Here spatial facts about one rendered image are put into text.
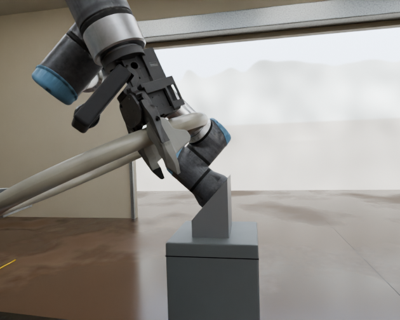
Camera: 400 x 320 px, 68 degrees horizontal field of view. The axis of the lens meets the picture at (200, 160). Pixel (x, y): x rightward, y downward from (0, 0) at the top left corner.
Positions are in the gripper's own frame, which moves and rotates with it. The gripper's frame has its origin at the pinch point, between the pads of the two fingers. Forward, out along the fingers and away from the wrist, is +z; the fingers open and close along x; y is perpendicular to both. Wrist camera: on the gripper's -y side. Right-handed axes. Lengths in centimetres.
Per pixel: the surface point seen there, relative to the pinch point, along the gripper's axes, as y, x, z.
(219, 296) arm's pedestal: 32, 68, 62
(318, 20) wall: 448, 207, -91
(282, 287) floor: 136, 160, 148
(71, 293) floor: -7, 260, 75
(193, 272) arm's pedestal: 28, 73, 48
